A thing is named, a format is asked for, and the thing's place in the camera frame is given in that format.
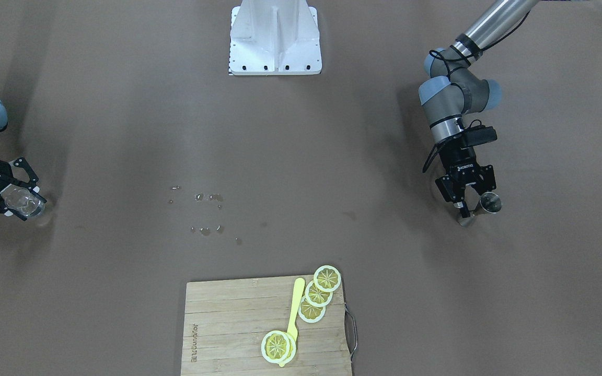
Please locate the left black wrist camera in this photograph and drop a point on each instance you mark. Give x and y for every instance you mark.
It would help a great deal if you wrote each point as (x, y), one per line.
(478, 135)

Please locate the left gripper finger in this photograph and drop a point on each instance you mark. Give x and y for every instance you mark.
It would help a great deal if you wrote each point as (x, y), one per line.
(484, 180)
(452, 188)

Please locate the clear glass measuring cup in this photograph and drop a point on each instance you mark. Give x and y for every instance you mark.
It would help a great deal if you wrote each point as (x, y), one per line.
(26, 203)

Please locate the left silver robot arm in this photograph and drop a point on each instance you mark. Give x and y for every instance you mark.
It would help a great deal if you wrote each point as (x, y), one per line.
(451, 92)

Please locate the wooden cutting board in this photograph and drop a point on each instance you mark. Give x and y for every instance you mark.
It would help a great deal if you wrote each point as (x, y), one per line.
(226, 320)

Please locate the lemon slice middle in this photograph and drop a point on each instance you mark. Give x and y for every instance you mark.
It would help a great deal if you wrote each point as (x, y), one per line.
(316, 297)

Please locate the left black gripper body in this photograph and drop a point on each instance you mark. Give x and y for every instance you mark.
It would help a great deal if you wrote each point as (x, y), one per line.
(461, 159)

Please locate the lemon slice on spoon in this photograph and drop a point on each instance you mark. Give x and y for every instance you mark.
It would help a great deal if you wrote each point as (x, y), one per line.
(278, 348)

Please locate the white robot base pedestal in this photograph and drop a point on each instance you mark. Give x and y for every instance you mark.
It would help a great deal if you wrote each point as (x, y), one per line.
(274, 38)

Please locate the lemon slice outer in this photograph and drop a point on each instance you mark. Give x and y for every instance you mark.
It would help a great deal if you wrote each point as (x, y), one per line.
(327, 278)

